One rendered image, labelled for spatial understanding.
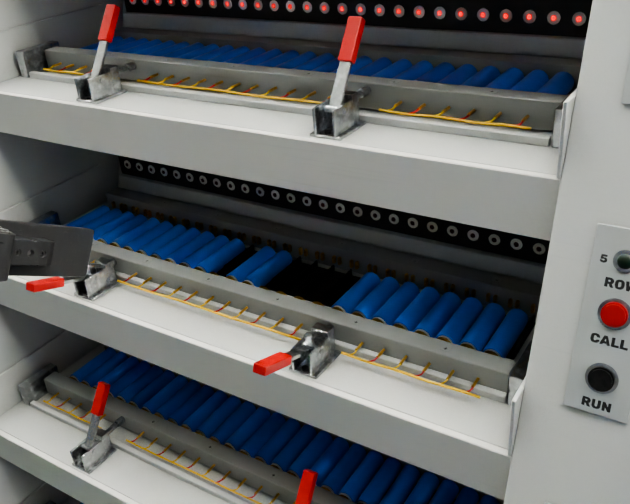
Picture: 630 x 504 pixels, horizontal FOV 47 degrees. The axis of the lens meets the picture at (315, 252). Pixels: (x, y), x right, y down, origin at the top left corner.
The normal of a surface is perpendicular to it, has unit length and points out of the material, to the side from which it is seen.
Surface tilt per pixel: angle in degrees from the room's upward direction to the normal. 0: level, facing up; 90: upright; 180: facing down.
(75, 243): 90
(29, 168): 90
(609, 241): 90
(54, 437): 18
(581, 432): 90
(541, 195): 108
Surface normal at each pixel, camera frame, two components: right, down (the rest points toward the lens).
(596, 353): -0.54, 0.16
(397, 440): -0.54, 0.45
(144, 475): -0.07, -0.87
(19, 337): 0.84, 0.21
